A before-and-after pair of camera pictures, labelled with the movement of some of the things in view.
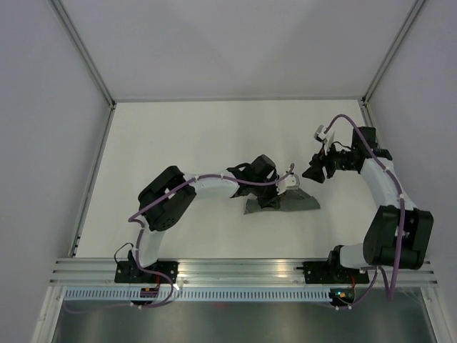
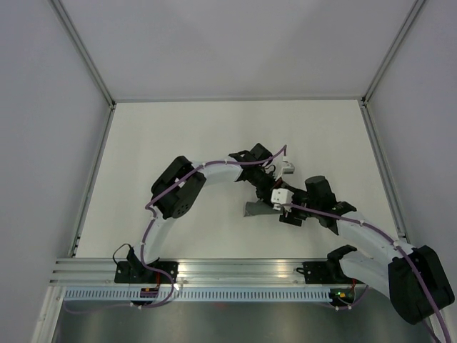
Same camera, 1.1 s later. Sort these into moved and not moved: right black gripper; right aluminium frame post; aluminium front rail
Moved: right black gripper
Not moved: right aluminium frame post; aluminium front rail
